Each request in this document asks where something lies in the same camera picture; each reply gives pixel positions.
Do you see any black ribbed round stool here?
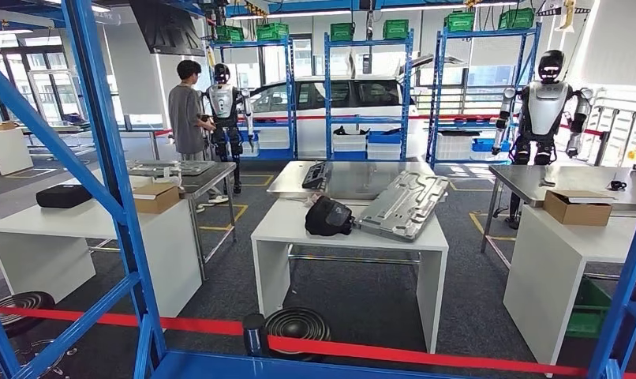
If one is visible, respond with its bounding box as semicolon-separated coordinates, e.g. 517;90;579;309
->
0;291;79;379
263;306;332;362

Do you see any red barrier belt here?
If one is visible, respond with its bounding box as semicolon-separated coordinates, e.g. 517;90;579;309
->
0;306;636;379
153;114;604;138

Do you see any white metal railing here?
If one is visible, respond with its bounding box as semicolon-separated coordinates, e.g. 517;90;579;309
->
592;88;636;167

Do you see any grey stamped metal panel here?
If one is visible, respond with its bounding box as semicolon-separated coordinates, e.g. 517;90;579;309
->
354;171;450;242
127;159;216;178

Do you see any white car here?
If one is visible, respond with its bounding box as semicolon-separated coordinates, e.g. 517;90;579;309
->
245;54;468;160

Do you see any yellow hanging tool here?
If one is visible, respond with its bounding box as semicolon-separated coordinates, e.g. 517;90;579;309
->
556;0;576;32

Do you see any silver black humanoid robot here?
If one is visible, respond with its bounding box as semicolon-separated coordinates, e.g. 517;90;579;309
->
201;63;256;196
490;49;595;231

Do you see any white plastic bin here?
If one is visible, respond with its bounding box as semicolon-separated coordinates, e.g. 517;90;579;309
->
257;128;291;152
332;134;368;154
434;132;481;161

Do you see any person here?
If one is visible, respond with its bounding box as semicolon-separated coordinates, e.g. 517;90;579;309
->
167;59;230;213

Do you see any blue metal shelf rack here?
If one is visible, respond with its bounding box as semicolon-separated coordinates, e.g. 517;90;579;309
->
209;36;299;162
425;22;543;168
323;29;417;163
0;0;636;379

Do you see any black belt stanchion post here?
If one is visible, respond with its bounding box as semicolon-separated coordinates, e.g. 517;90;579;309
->
243;313;269;358

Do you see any green plastic crate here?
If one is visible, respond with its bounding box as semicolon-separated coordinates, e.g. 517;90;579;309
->
383;19;410;40
255;22;290;42
330;22;356;42
215;26;245;43
565;277;613;339
498;7;536;30
444;11;476;32

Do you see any black hanging monitor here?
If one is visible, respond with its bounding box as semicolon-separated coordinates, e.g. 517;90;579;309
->
129;0;207;58

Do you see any white panel desk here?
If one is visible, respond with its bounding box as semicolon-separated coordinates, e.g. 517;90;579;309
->
0;126;34;176
251;197;450;354
0;174;203;318
502;204;636;377

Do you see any black zipped case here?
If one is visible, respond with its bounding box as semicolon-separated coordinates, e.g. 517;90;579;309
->
36;184;93;209

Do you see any black plastic tray part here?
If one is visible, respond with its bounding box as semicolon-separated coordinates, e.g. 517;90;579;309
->
301;160;331;191

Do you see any white bin blue lid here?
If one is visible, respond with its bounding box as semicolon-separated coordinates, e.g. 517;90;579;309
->
366;131;402;161

